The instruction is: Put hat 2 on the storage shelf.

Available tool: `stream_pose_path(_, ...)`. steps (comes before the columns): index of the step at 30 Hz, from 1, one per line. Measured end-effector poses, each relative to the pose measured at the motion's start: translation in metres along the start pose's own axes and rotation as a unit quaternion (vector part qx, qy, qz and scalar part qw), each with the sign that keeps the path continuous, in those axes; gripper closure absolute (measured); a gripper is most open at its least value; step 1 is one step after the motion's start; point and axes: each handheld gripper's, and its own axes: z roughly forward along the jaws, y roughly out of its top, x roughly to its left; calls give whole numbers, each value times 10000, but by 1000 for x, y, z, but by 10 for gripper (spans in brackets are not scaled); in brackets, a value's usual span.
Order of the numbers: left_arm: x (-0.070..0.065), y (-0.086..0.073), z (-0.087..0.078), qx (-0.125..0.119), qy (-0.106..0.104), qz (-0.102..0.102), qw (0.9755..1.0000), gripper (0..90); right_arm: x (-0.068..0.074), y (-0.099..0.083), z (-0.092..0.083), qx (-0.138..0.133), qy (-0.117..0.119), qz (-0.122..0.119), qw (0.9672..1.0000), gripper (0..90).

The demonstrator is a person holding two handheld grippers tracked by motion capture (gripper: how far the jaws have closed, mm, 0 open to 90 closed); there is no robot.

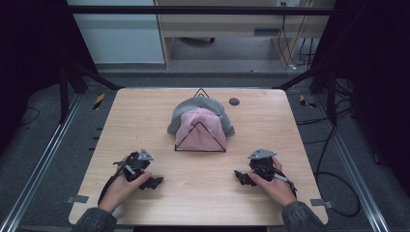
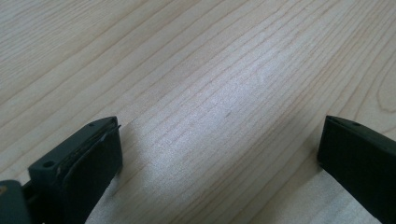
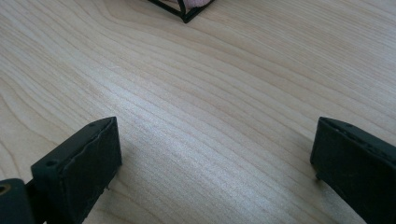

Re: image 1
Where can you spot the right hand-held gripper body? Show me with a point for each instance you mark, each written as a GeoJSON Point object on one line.
{"type": "Point", "coordinates": [263, 166]}

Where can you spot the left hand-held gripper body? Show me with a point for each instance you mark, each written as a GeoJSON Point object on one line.
{"type": "Point", "coordinates": [137, 166]}

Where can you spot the pink beanie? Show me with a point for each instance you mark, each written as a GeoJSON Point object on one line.
{"type": "Point", "coordinates": [199, 138]}

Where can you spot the grey beanie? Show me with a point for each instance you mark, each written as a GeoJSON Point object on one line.
{"type": "Point", "coordinates": [199, 103]}

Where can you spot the person's left hand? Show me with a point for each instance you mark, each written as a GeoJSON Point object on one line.
{"type": "Point", "coordinates": [121, 191]}

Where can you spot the person's right hand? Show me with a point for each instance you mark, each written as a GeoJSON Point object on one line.
{"type": "Point", "coordinates": [275, 190]}

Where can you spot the grey tape piece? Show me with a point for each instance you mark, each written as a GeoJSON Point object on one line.
{"type": "Point", "coordinates": [320, 203]}
{"type": "Point", "coordinates": [78, 199]}

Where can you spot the grey round table grommet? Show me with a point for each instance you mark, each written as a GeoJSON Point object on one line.
{"type": "Point", "coordinates": [234, 101]}

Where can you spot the black metal stand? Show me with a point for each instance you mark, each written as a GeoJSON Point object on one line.
{"type": "Point", "coordinates": [331, 96]}
{"type": "Point", "coordinates": [64, 93]}

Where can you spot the white cabinet panel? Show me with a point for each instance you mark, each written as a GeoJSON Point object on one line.
{"type": "Point", "coordinates": [119, 38]}

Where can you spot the black curtain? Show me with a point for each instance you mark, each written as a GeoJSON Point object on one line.
{"type": "Point", "coordinates": [374, 80]}
{"type": "Point", "coordinates": [32, 64]}

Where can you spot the aluminium floor rail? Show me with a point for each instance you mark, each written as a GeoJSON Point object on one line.
{"type": "Point", "coordinates": [38, 167]}
{"type": "Point", "coordinates": [357, 180]}

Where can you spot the black horizontal frame bar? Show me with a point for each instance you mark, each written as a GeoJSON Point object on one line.
{"type": "Point", "coordinates": [193, 10]}

